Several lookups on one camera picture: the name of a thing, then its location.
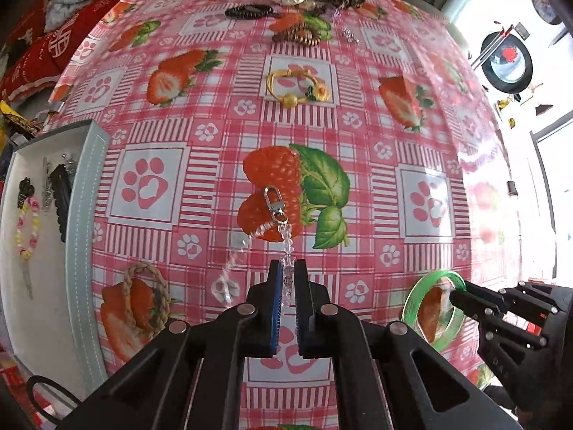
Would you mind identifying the black hair tie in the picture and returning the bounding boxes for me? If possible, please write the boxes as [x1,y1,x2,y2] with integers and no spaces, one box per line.
[224,4,276,21]

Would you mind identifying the round black wall plate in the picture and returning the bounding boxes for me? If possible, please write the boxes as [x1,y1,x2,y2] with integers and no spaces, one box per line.
[530,0,563,26]
[481,31,535,95]

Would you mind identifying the pink strawberry print tablecloth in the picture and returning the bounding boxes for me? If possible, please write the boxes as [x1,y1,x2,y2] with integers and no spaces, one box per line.
[40,0,558,430]

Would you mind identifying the small black hair claw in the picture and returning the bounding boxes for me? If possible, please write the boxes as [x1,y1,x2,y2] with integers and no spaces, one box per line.
[18,177,35,209]

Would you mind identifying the braided rope bracelet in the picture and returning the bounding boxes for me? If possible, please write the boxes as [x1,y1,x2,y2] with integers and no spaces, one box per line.
[122,263,173,340]

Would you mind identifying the yellow snack packet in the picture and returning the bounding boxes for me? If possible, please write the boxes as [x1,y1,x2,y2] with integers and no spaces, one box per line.
[0,101,33,136]

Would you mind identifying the clear crystal bead chain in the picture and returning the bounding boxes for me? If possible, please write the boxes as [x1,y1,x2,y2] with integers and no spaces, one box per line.
[219,186,298,305]

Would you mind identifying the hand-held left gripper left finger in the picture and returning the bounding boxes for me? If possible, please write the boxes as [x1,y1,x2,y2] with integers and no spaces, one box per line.
[58,260,286,430]

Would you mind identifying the brown coil hair tie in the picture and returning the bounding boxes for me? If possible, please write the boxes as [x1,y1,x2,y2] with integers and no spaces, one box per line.
[271,27,323,47]

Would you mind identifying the black cable loop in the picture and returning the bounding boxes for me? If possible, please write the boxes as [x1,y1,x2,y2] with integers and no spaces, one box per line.
[26,375,82,422]

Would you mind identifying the large black hair claw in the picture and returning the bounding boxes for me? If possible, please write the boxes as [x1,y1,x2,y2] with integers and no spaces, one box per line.
[49,165,74,243]

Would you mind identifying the green bangle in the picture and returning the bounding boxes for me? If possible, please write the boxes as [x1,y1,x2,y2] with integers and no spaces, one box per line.
[401,269,467,350]

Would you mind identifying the white shallow tray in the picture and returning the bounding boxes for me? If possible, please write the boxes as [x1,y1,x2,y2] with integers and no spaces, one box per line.
[0,120,110,406]

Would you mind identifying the pastel beaded bracelet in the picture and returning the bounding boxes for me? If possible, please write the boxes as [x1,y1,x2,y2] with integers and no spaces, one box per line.
[15,197,41,259]

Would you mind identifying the gold bracelet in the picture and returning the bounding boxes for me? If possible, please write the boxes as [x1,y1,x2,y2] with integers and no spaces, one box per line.
[265,65,331,109]

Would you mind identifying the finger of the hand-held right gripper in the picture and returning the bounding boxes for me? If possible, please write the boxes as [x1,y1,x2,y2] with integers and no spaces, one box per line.
[466,280,562,312]
[450,290,547,350]

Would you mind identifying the silver hair clip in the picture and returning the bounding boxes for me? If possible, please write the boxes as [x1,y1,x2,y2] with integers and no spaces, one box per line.
[20,257,35,301]

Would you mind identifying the red and white rods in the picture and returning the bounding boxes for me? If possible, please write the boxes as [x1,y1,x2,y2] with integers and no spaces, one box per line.
[468,21,515,71]

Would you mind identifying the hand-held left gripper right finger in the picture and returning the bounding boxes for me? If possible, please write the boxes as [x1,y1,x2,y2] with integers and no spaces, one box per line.
[296,259,522,430]

